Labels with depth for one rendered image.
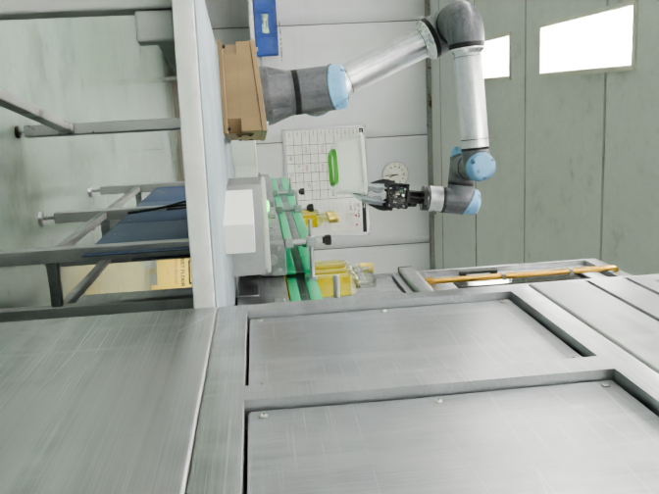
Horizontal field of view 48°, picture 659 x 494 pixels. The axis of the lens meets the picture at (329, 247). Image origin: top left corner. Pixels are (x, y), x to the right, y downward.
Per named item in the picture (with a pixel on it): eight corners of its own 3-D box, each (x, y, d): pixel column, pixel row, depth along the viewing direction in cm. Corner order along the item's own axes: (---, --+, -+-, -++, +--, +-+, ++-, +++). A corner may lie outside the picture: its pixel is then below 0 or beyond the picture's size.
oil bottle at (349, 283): (285, 300, 207) (361, 295, 209) (284, 281, 206) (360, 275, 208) (285, 295, 212) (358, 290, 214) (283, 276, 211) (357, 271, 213)
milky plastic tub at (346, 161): (331, 132, 200) (363, 130, 201) (325, 143, 222) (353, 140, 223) (337, 196, 201) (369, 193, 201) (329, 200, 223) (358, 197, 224)
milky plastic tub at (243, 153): (229, 172, 234) (257, 171, 234) (225, 146, 212) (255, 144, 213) (227, 123, 238) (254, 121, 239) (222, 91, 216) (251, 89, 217)
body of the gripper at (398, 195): (388, 180, 206) (430, 184, 207) (383, 181, 214) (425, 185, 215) (386, 208, 206) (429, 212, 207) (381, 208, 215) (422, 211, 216)
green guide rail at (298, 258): (286, 274, 202) (315, 272, 202) (286, 271, 202) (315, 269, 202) (271, 194, 372) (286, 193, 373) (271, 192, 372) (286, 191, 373)
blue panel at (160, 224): (88, 317, 204) (242, 306, 207) (80, 255, 200) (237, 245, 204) (160, 222, 359) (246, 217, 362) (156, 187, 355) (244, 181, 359)
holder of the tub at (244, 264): (234, 298, 178) (267, 295, 179) (226, 185, 172) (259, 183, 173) (236, 280, 195) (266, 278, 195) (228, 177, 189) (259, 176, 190)
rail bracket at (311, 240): (287, 282, 198) (333, 279, 199) (283, 222, 194) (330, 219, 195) (286, 279, 201) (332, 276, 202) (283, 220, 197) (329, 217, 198)
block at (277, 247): (261, 277, 196) (286, 275, 197) (258, 243, 195) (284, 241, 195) (261, 274, 200) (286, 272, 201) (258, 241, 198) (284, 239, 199)
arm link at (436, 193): (438, 186, 216) (436, 214, 216) (424, 185, 216) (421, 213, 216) (444, 186, 208) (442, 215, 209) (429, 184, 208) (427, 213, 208)
